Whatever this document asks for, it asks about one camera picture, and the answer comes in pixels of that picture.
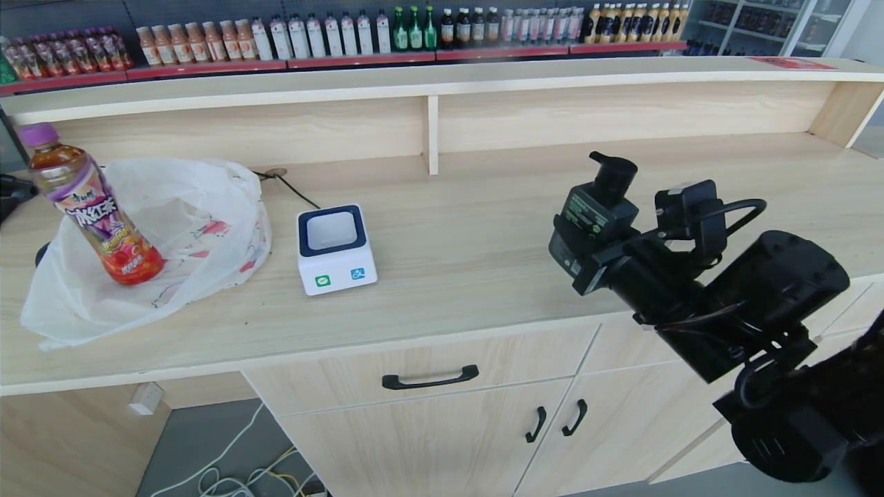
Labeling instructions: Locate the white plastic shopping bag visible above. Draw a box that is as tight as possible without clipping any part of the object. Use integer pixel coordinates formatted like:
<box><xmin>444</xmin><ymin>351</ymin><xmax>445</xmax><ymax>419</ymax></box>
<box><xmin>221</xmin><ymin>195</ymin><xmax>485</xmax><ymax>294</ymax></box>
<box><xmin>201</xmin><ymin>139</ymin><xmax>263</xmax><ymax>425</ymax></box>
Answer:
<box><xmin>19</xmin><ymin>157</ymin><xmax>273</xmax><ymax>350</ymax></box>

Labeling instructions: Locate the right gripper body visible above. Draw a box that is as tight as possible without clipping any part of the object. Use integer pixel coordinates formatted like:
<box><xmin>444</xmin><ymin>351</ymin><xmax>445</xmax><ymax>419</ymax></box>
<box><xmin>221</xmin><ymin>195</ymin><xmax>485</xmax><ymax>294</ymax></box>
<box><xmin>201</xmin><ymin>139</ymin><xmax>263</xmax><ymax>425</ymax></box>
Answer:
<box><xmin>549</xmin><ymin>181</ymin><xmax>640</xmax><ymax>298</ymax></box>

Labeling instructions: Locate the white wall socket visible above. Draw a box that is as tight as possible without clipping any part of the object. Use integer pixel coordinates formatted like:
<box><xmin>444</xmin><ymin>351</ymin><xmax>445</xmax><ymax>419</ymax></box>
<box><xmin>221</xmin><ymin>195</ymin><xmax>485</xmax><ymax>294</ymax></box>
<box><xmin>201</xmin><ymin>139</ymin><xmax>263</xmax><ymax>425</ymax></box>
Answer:
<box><xmin>128</xmin><ymin>381</ymin><xmax>165</xmax><ymax>417</ymax></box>

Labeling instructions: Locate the wide wooden drawer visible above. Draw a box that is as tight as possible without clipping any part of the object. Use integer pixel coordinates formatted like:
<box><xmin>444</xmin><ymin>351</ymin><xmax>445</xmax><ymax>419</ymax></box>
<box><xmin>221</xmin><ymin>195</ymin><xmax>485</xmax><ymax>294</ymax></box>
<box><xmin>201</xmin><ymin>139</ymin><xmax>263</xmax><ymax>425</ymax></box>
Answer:
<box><xmin>241</xmin><ymin>322</ymin><xmax>601</xmax><ymax>418</ymax></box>

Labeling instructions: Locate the orange tea drink bottle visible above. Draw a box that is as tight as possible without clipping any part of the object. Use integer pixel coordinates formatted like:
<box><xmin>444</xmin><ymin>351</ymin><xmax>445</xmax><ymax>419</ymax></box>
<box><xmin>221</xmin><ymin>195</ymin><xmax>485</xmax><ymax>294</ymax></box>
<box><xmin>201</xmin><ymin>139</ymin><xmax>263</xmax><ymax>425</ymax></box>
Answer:
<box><xmin>17</xmin><ymin>122</ymin><xmax>165</xmax><ymax>286</ymax></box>

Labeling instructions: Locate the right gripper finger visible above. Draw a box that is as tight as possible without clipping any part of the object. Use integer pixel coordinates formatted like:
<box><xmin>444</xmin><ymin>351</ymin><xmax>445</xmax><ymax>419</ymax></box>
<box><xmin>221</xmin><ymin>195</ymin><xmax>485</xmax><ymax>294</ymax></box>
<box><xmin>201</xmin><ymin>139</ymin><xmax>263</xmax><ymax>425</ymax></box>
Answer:
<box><xmin>588</xmin><ymin>151</ymin><xmax>638</xmax><ymax>207</ymax></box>

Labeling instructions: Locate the white shop shelf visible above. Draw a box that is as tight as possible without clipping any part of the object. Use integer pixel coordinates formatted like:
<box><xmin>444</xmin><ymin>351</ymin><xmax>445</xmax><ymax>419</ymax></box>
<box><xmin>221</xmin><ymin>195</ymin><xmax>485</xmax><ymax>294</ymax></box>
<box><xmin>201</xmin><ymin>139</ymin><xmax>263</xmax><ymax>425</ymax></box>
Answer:
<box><xmin>684</xmin><ymin>0</ymin><xmax>857</xmax><ymax>59</ymax></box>

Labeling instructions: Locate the row of bottles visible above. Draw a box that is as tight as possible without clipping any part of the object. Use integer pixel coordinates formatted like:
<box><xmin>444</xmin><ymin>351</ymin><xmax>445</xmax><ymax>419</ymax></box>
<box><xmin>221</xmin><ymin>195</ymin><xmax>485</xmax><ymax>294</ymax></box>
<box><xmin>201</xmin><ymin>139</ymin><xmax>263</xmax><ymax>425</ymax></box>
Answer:
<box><xmin>0</xmin><ymin>4</ymin><xmax>691</xmax><ymax>82</ymax></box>

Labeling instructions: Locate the small wooden drawer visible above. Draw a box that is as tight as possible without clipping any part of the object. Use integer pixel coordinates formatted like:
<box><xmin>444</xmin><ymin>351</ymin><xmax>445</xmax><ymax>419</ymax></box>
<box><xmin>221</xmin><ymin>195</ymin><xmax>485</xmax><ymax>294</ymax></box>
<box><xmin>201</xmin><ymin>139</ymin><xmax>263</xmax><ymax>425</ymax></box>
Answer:
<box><xmin>579</xmin><ymin>314</ymin><xmax>682</xmax><ymax>375</ymax></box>

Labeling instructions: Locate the yellow cable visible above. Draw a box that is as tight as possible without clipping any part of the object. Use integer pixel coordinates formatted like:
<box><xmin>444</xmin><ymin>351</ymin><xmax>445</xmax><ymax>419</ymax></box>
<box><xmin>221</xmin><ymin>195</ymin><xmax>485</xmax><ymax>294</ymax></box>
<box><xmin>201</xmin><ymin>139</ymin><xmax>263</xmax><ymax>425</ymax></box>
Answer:
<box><xmin>266</xmin><ymin>452</ymin><xmax>308</xmax><ymax>494</ymax></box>

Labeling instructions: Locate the white barcode scanner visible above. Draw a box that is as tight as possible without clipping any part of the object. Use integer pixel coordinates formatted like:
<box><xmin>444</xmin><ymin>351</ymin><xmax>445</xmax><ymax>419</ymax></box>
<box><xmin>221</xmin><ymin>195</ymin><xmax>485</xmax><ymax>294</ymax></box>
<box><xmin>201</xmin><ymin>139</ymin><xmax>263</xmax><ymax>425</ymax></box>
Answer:
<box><xmin>296</xmin><ymin>203</ymin><xmax>379</xmax><ymax>297</ymax></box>

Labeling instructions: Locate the black scanner cable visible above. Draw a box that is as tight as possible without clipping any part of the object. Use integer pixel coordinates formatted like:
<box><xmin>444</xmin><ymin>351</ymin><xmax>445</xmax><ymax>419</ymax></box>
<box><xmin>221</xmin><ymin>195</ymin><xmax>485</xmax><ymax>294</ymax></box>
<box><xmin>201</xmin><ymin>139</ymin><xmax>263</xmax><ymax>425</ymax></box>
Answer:
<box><xmin>251</xmin><ymin>169</ymin><xmax>323</xmax><ymax>211</ymax></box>

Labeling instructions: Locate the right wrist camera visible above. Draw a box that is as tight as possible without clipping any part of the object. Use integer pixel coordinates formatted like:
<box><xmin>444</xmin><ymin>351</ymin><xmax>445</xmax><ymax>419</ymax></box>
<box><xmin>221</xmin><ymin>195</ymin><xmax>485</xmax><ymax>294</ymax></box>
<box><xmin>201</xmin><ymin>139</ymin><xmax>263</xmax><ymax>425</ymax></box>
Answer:
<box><xmin>653</xmin><ymin>179</ymin><xmax>728</xmax><ymax>262</ymax></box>

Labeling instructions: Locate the wooden counter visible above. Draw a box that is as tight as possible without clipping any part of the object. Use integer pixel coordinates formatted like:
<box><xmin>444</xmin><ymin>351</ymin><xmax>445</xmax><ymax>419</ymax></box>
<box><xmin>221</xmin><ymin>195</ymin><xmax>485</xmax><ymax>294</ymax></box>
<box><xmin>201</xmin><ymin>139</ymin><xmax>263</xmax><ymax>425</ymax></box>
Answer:
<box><xmin>0</xmin><ymin>55</ymin><xmax>884</xmax><ymax>497</ymax></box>

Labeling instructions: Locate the white cable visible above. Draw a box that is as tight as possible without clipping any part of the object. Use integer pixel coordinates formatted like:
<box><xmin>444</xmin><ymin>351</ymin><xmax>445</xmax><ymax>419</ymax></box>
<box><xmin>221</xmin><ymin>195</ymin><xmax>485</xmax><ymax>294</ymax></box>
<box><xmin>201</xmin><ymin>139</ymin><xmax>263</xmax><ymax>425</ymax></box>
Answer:
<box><xmin>148</xmin><ymin>402</ymin><xmax>325</xmax><ymax>497</ymax></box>

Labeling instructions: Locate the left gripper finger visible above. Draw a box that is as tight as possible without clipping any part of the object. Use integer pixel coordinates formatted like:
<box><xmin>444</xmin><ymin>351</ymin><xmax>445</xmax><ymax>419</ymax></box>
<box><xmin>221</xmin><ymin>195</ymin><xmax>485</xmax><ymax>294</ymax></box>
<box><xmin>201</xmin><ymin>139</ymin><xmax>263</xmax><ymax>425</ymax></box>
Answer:
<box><xmin>0</xmin><ymin>175</ymin><xmax>39</xmax><ymax>224</ymax></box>

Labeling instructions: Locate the black shop shelf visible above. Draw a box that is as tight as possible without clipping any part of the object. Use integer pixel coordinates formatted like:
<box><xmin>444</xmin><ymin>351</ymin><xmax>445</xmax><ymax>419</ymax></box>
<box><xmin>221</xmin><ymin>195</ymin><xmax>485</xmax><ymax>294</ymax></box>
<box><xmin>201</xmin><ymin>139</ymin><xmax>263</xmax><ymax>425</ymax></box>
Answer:
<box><xmin>0</xmin><ymin>0</ymin><xmax>691</xmax><ymax>97</ymax></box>

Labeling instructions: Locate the wooden cabinet door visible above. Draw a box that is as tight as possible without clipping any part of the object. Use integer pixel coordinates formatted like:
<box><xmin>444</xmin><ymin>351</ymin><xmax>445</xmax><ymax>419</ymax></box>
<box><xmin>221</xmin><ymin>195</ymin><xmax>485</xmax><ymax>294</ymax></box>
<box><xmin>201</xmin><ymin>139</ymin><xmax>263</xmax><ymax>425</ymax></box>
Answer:
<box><xmin>279</xmin><ymin>378</ymin><xmax>575</xmax><ymax>497</ymax></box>
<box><xmin>514</xmin><ymin>359</ymin><xmax>727</xmax><ymax>497</ymax></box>

